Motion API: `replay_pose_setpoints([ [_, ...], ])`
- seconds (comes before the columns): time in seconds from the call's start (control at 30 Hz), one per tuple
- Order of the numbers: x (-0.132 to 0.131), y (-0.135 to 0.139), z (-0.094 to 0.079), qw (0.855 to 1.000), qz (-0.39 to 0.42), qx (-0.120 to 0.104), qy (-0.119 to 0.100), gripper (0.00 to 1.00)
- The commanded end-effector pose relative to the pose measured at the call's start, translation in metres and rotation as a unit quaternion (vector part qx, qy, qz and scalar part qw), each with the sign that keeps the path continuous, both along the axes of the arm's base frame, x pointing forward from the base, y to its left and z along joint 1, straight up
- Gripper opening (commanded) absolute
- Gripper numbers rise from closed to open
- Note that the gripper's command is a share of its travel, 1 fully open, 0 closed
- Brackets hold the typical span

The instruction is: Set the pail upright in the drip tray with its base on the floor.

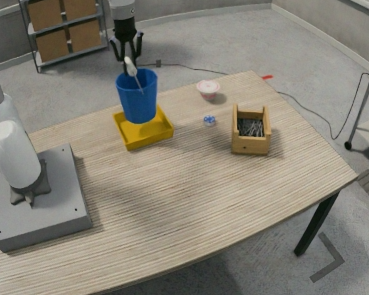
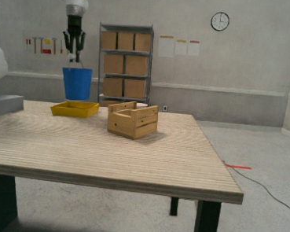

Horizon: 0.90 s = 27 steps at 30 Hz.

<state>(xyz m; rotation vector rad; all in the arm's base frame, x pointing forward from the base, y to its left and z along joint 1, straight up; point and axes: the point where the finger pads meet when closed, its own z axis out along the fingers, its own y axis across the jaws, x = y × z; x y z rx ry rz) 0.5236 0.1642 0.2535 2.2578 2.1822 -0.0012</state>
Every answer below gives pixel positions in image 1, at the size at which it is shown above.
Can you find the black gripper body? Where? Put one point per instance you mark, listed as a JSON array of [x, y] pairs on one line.
[[127, 26]]

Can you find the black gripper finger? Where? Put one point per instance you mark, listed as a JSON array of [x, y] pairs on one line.
[[122, 52], [138, 49]]

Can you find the small wooden crate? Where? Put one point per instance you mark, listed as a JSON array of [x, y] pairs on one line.
[[244, 144]]

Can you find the yellow shallow tray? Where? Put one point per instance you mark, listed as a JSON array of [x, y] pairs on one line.
[[152, 131]]

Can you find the white and pink yogurt cup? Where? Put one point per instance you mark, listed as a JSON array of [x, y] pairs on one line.
[[208, 89]]

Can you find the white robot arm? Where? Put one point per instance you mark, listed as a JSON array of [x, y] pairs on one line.
[[19, 164]]

